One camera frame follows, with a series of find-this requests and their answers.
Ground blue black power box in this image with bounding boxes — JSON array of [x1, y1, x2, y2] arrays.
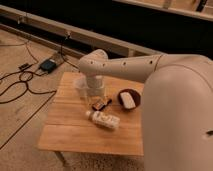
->
[[39, 59, 56, 73]]

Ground dark red bowl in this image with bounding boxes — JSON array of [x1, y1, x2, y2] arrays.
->
[[117, 89, 141, 110]]

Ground black floor cable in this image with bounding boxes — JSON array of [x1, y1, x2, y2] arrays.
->
[[0, 39, 58, 105]]

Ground wooden table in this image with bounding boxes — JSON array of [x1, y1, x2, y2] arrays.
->
[[38, 72, 143, 156]]

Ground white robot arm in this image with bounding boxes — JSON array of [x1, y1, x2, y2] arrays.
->
[[78, 50, 213, 171]]

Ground metal wall rail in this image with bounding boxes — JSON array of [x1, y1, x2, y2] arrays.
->
[[0, 5, 161, 56]]

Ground clear plastic bottle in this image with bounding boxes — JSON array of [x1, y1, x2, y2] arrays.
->
[[86, 111, 120, 130]]

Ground white sponge block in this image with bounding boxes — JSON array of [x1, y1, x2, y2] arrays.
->
[[120, 92, 135, 109]]

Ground brown snack bar pack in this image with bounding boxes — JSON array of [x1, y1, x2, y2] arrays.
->
[[92, 98, 112, 111]]

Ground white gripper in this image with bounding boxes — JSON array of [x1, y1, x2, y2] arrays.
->
[[74, 75, 107, 105]]

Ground small black connector box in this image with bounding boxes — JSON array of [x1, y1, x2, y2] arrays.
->
[[18, 63, 32, 71]]

